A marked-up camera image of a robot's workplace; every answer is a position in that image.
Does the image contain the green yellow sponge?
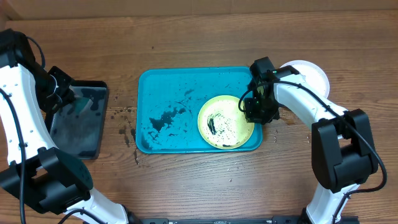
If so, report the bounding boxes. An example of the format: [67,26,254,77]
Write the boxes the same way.
[73,97,93,114]

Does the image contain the green rimmed plate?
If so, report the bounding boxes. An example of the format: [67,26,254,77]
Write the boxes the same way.
[197,95,255,150]

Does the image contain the white speckled plate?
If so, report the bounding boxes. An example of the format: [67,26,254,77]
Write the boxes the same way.
[281,60,330,98]

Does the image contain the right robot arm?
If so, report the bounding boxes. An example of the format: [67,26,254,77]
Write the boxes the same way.
[238,57,384,223]

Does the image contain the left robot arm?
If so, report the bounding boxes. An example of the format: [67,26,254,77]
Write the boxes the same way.
[1,29,139,223]

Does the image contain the black rectangular water tray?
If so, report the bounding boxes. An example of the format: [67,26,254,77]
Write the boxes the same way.
[44,80,109,160]

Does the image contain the teal plastic tray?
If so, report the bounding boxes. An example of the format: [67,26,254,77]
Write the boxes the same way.
[136,67,251,154]

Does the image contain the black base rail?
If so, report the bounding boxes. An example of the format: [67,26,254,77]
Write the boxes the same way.
[136,215,360,224]

